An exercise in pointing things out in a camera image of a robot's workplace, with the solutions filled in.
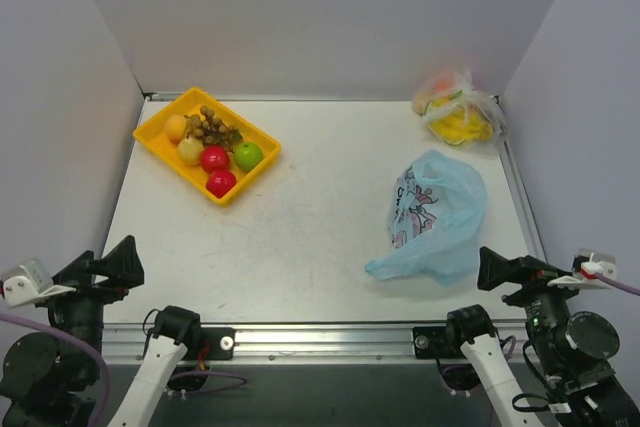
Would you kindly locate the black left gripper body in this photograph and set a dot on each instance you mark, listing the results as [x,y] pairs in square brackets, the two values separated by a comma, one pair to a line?
[80,276]

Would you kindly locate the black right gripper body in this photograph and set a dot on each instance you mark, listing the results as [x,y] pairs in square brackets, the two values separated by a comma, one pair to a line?
[531,278]

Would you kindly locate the light blue printed plastic bag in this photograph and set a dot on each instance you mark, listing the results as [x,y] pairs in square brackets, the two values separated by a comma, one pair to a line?
[434,222]

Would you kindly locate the yellow lemon fruit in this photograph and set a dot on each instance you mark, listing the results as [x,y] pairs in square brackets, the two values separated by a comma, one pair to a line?
[189,151]

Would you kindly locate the red round fruit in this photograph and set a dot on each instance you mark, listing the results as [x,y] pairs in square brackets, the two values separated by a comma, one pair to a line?
[214,158]

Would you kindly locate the orange peach fruit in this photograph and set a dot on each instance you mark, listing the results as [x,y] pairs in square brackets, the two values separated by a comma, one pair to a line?
[175,128]

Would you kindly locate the green apple fruit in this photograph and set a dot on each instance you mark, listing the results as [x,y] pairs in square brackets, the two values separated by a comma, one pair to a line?
[247,156]

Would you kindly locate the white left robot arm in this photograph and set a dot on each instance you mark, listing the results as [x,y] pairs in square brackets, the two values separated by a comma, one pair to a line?
[56,375]

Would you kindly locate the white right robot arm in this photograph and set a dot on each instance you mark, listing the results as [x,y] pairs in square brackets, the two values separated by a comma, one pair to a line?
[573,349]

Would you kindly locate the clear bag of yellow fruit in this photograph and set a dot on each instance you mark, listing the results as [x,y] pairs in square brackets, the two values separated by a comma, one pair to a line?
[457,113]

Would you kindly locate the yellow plastic tray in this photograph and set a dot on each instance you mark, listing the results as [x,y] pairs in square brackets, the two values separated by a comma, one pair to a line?
[150,134]

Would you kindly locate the aluminium front rail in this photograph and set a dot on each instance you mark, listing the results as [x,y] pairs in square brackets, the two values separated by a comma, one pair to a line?
[302,344]

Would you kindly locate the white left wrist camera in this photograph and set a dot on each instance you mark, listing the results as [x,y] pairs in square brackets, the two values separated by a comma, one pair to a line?
[30,283]

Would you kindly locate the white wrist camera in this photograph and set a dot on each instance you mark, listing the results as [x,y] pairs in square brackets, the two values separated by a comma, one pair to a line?
[590,270]
[30,283]

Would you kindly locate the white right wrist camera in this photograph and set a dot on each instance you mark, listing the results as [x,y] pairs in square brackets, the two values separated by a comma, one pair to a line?
[590,270]

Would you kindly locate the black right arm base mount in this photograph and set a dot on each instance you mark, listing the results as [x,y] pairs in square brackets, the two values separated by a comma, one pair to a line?
[431,343]

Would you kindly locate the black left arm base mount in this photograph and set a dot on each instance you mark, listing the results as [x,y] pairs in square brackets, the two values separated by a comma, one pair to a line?
[216,344]

